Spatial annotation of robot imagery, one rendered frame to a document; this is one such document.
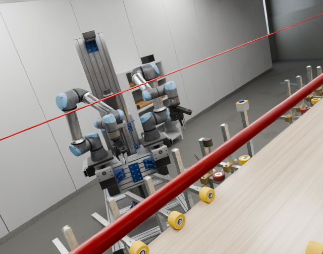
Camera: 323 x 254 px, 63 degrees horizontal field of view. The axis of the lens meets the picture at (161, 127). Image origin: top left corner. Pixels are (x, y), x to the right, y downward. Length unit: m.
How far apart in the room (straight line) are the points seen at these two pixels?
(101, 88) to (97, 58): 0.25
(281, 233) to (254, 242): 0.13
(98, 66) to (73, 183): 2.37
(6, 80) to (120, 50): 1.89
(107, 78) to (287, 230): 1.76
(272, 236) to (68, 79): 3.53
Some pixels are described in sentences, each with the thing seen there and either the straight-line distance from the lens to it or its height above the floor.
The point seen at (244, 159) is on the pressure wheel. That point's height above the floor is 0.91.
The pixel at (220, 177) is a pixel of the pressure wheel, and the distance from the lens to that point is 1.79.
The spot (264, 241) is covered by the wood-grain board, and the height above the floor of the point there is 0.90.
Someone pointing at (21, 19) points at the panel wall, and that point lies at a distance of 4.14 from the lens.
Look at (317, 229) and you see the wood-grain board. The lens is 1.38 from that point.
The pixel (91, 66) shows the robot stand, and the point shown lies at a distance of 2.36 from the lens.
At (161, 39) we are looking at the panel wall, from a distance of 5.48.
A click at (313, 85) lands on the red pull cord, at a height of 1.75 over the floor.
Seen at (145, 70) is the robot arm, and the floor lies 1.64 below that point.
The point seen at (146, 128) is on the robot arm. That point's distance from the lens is 2.30.
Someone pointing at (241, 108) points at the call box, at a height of 1.18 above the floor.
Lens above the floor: 1.81
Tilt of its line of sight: 17 degrees down
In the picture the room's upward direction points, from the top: 16 degrees counter-clockwise
